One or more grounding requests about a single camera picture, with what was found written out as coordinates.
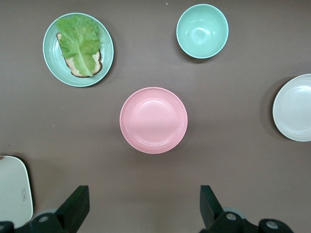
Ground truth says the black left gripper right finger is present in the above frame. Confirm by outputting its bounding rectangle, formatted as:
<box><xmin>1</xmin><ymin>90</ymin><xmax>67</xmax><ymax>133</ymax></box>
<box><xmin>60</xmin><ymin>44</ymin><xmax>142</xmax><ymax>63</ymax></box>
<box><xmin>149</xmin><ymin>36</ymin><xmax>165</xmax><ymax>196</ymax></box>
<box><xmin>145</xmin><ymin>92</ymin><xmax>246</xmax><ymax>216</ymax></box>
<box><xmin>199</xmin><ymin>185</ymin><xmax>294</xmax><ymax>233</ymax></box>

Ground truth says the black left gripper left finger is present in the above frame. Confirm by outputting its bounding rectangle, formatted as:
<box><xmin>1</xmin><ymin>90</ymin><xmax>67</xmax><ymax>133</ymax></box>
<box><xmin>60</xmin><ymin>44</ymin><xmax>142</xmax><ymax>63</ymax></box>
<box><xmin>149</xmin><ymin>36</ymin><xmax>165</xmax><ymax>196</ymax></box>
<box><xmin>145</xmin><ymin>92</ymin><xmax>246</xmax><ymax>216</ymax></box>
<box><xmin>0</xmin><ymin>185</ymin><xmax>90</xmax><ymax>233</ymax></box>

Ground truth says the pink plate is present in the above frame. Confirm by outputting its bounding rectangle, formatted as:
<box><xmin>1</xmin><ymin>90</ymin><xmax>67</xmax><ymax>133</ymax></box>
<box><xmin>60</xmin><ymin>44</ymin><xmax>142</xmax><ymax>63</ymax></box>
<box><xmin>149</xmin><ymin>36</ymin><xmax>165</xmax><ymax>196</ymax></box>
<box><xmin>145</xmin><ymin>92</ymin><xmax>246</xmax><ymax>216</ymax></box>
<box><xmin>119</xmin><ymin>87</ymin><xmax>189</xmax><ymax>155</ymax></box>

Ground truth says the beige plate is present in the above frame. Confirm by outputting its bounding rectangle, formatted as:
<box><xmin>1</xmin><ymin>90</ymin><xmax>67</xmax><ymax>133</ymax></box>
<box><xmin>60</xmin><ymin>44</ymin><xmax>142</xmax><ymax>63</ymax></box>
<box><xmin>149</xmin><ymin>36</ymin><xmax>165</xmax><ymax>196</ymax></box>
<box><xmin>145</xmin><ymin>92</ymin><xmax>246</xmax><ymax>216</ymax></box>
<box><xmin>272</xmin><ymin>73</ymin><xmax>311</xmax><ymax>142</ymax></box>

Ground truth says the bread slice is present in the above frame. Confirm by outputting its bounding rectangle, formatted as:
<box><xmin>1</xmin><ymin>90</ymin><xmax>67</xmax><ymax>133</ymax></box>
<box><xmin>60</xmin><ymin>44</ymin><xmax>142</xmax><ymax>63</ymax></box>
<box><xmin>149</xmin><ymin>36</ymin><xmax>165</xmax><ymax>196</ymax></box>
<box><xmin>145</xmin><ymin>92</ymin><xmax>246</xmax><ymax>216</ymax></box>
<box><xmin>56</xmin><ymin>32</ymin><xmax>103</xmax><ymax>79</ymax></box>

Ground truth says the green lettuce leaf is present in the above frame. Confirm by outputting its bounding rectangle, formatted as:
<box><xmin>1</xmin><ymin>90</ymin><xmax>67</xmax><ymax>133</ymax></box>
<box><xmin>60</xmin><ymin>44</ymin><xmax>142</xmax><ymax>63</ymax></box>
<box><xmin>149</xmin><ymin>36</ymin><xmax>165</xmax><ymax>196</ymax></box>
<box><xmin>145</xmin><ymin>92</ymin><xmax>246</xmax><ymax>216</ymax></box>
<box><xmin>55</xmin><ymin>15</ymin><xmax>102</xmax><ymax>77</ymax></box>

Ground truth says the green plate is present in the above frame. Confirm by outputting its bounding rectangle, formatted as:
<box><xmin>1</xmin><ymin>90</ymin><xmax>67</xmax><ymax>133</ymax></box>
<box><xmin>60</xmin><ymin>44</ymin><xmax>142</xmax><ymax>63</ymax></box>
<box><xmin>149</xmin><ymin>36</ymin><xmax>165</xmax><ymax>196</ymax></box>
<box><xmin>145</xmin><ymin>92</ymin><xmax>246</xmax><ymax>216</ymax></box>
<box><xmin>42</xmin><ymin>12</ymin><xmax>115</xmax><ymax>88</ymax></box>

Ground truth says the small green bowl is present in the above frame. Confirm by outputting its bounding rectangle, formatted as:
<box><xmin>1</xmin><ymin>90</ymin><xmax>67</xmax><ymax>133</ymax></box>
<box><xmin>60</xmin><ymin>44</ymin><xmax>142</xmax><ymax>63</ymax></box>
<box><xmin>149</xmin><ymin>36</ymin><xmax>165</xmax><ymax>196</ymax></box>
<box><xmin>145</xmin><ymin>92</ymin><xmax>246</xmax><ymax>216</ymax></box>
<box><xmin>176</xmin><ymin>3</ymin><xmax>229</xmax><ymax>60</ymax></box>

